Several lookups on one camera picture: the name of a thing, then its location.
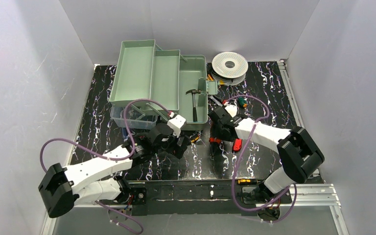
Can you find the white filament spool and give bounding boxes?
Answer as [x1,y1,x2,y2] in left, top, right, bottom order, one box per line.
[211,51,249,86]

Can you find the green stubby screwdriver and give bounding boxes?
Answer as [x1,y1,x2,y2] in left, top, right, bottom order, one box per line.
[237,97,248,109]

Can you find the red utility knife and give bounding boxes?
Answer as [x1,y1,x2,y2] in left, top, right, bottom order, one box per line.
[232,139,242,153]

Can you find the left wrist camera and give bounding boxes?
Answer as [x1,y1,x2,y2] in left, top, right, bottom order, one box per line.
[167,112,187,138]

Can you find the green plastic tool box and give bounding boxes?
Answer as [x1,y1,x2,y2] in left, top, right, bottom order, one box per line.
[109,40,218,131]

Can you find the purple cable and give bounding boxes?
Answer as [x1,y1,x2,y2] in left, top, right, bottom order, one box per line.
[221,94,299,223]
[39,98,176,235]

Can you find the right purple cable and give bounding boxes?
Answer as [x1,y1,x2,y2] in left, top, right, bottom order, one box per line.
[221,94,299,223]

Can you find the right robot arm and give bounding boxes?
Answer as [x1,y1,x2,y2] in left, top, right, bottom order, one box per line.
[208,106,325,202]

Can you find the yellow black screwdriver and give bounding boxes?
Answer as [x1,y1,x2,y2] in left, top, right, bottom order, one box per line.
[237,179,259,185]

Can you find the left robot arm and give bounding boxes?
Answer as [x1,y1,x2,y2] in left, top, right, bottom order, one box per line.
[38,123,191,218]

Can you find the orange black long-nose pliers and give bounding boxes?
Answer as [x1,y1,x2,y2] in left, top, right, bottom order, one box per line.
[209,137,222,156]

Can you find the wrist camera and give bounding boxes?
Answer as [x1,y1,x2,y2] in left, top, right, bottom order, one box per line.
[167,112,187,138]
[223,100,238,117]

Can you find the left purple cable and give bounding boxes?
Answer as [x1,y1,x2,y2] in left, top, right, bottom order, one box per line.
[39,98,176,235]

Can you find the steel claw hammer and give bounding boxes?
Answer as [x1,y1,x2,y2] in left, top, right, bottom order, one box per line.
[186,89,201,122]

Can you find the orange yellow cutter pliers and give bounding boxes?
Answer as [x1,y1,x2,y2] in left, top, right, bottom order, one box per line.
[207,74,214,81]

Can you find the aluminium rail frame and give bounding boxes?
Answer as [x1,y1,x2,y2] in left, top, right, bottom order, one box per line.
[41,59,350,235]

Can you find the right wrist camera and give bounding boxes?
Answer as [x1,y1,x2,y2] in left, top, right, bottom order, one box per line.
[223,100,238,117]

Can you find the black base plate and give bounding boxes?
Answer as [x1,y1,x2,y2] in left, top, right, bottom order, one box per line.
[98,180,292,217]

